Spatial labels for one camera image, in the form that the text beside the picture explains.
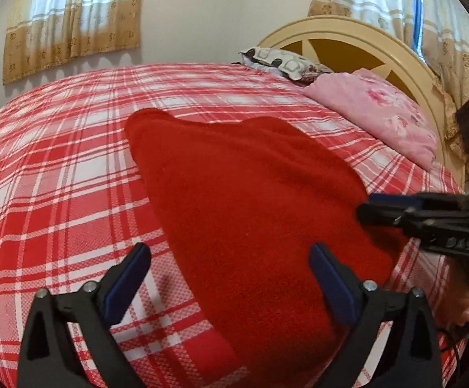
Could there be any brown white patterned pillow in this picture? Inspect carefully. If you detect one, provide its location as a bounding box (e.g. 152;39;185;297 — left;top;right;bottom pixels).
239;46;334;85

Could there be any person's right hand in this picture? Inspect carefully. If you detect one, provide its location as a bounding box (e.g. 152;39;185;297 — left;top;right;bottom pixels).
441;259;469;328

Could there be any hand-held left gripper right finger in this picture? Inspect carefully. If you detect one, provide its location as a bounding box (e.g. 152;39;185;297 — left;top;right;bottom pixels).
308;242;443;388

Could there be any red plaid bed sheet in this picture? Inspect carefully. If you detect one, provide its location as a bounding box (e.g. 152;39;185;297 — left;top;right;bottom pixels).
0;63;467;388

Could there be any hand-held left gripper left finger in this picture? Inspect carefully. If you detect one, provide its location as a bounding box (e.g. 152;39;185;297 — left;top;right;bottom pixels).
17;242;152;388

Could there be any red towel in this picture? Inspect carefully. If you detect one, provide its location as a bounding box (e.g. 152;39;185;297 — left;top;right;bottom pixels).
124;108;409;388

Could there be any beige patterned window curtain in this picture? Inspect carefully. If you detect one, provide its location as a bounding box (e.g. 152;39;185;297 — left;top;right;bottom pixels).
307;0;469;162
3;0;146;86

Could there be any cream wooden headboard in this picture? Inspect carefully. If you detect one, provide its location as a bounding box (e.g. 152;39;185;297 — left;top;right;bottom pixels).
254;16;469;195

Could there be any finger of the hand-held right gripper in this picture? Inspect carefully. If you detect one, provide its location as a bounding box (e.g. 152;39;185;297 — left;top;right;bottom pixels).
357;203;421;228
369;193;425;210

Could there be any pink floral pillow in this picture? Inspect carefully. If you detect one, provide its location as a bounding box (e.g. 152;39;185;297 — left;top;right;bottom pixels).
303;69;439;168

